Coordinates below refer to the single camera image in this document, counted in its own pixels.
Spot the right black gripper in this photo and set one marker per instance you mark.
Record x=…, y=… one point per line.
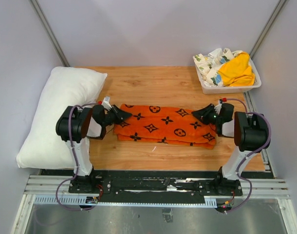
x=203, y=113

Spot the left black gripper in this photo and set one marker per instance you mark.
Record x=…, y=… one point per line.
x=120, y=115

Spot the orange patterned pillowcase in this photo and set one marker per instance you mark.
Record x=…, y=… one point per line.
x=167, y=125

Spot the white pillow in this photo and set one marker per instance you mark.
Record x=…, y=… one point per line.
x=66, y=86

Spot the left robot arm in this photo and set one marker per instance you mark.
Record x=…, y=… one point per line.
x=76, y=126

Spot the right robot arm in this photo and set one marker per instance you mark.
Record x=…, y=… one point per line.
x=251, y=133

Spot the white plastic basket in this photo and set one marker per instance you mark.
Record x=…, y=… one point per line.
x=227, y=90

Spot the white printed cloth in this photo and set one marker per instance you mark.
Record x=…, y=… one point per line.
x=209, y=65

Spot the yellow cloth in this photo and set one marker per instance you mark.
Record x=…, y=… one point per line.
x=237, y=72

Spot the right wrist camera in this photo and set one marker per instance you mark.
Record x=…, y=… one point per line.
x=220, y=102

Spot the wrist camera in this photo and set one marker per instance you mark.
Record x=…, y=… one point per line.
x=105, y=103
x=220, y=102

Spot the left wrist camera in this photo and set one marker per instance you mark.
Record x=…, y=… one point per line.
x=105, y=103

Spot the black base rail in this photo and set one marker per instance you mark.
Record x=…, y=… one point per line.
x=157, y=182

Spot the white slotted cable duct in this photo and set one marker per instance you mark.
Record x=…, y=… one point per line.
x=141, y=200

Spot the left aluminium frame post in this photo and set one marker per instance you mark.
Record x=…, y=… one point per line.
x=45, y=24

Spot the aluminium frame post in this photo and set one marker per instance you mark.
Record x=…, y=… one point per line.
x=267, y=27
x=45, y=24

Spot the right aluminium frame post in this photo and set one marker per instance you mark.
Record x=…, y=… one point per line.
x=267, y=27

